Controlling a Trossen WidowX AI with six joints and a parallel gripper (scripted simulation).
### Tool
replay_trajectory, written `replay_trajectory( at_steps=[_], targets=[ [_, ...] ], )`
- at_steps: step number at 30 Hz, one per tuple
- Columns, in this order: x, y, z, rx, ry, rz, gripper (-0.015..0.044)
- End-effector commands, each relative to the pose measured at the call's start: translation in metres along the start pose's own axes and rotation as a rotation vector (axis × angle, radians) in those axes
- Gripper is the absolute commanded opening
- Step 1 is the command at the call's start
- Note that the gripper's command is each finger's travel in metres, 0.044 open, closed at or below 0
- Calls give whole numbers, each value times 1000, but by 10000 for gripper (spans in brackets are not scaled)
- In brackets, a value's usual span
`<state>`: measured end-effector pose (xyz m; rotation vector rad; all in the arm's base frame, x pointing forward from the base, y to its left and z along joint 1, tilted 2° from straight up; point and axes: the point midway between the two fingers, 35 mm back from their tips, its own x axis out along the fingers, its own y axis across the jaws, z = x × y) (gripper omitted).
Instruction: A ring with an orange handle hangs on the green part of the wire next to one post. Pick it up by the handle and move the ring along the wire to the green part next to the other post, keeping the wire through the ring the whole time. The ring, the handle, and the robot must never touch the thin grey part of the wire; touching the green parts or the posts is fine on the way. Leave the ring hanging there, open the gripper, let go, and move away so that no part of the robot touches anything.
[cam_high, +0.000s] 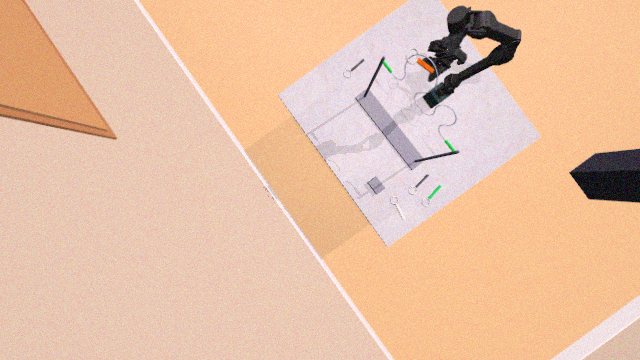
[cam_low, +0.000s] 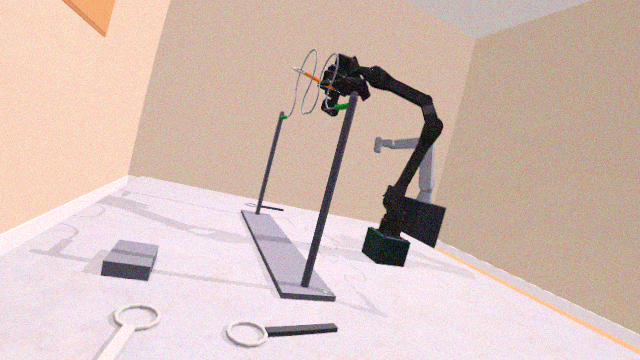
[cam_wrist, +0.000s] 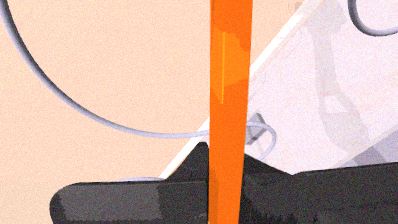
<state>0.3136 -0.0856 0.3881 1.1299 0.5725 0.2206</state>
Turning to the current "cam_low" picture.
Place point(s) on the orange handle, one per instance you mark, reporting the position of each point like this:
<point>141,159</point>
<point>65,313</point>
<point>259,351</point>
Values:
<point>305,73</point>

